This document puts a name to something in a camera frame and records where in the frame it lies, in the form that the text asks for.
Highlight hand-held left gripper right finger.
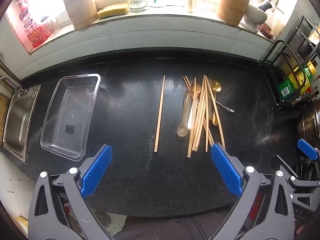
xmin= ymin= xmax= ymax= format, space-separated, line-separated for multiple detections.
xmin=210 ymin=143 xmax=297 ymax=240

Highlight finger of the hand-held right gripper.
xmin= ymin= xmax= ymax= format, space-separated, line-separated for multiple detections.
xmin=271 ymin=155 xmax=303 ymax=181
xmin=297 ymin=139 xmax=320 ymax=160

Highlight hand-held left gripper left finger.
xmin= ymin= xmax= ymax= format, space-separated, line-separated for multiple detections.
xmin=29 ymin=144 xmax=118 ymax=240

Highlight translucent plastic spoon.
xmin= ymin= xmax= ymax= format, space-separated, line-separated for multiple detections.
xmin=177 ymin=91 xmax=193 ymax=137

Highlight pile of wooden chopsticks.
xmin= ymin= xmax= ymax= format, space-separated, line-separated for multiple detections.
xmin=182 ymin=74 xmax=226 ymax=158

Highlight silver metal spoon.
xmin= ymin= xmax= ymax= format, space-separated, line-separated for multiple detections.
xmin=206 ymin=78 xmax=235 ymax=113

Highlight clear plastic tray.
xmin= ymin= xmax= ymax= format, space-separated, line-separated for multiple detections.
xmin=40 ymin=73 xmax=102 ymax=162

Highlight gold metal spoon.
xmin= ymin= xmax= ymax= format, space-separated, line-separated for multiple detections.
xmin=211 ymin=80 xmax=222 ymax=126

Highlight wooden chopstick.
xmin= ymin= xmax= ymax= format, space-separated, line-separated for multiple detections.
xmin=154 ymin=75 xmax=166 ymax=152

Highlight gold spoon with white handle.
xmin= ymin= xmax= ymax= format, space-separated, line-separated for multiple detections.
xmin=187 ymin=84 xmax=202 ymax=130

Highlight green label bottle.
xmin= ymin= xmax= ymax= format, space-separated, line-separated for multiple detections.
xmin=278 ymin=66 xmax=307 ymax=100

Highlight yellow capped bottle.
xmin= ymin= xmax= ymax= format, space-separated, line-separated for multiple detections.
xmin=301 ymin=61 xmax=317 ymax=85

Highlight stainless steel sink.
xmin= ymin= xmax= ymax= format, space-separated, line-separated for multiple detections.
xmin=2 ymin=84 xmax=42 ymax=164

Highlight container of red chilies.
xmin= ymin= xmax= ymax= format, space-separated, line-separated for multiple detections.
xmin=257 ymin=22 xmax=274 ymax=39

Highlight metal faucet pipe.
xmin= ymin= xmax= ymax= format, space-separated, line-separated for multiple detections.
xmin=0 ymin=76 xmax=23 ymax=92

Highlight grey stone mortar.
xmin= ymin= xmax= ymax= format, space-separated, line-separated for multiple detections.
xmin=240 ymin=1 xmax=273 ymax=33

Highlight red printed packet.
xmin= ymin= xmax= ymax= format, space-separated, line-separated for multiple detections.
xmin=11 ymin=0 xmax=50 ymax=49

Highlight yellow sponge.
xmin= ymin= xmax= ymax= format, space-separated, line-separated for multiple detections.
xmin=96 ymin=2 xmax=130 ymax=19

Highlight bamboo utensil holder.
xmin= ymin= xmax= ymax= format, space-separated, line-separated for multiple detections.
xmin=216 ymin=0 xmax=252 ymax=27

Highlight pale wooden cylinder container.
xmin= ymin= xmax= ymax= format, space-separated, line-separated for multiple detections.
xmin=62 ymin=0 xmax=98 ymax=30

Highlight black wire rack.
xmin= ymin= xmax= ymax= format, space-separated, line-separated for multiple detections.
xmin=262 ymin=15 xmax=320 ymax=108

